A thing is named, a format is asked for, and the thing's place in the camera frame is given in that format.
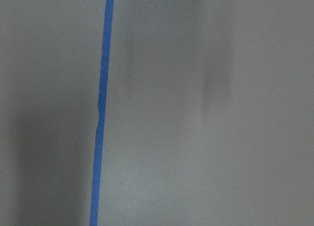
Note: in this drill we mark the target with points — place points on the brown paper table cover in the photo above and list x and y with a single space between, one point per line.
156 112

